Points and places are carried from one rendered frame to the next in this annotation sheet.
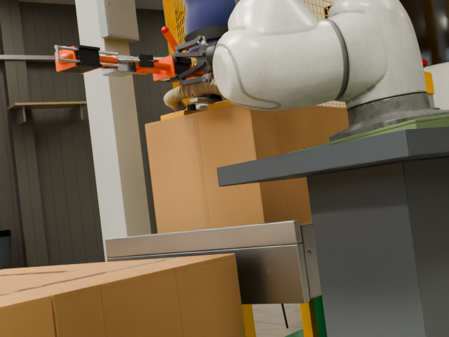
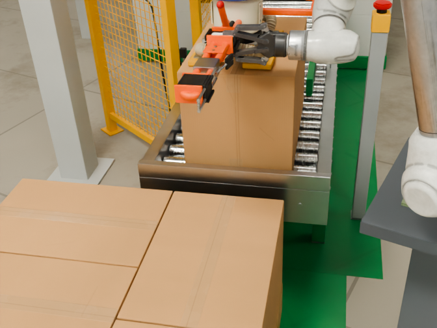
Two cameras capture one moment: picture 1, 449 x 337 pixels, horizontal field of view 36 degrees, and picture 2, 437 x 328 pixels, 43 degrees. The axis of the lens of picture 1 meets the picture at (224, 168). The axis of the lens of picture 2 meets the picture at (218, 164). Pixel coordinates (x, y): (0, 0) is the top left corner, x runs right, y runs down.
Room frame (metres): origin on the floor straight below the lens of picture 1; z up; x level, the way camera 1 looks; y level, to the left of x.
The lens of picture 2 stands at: (0.51, 0.82, 1.70)
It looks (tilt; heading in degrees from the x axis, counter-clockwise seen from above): 33 degrees down; 336
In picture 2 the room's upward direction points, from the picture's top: 3 degrees counter-clockwise
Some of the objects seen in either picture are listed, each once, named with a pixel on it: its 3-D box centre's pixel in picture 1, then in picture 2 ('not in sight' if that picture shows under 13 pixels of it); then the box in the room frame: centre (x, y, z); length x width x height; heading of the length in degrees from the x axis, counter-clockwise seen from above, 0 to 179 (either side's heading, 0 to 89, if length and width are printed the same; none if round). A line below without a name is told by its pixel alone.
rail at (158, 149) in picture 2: not in sight; (211, 64); (3.13, -0.33, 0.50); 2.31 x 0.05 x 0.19; 143
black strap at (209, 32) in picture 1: (220, 39); not in sight; (2.22, -0.04, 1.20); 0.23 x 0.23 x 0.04
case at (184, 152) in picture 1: (258, 176); (249, 90); (2.28, -0.11, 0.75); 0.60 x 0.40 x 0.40; 143
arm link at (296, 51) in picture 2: not in sight; (296, 45); (1.87, -0.06, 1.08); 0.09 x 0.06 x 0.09; 143
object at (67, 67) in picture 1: (77, 60); (192, 88); (1.75, 0.33, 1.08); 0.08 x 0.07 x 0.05; 142
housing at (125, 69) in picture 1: (118, 65); (207, 69); (1.85, 0.25, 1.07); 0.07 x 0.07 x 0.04; 52
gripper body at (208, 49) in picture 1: (211, 57); (272, 44); (1.91, 0.00, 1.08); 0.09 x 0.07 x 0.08; 53
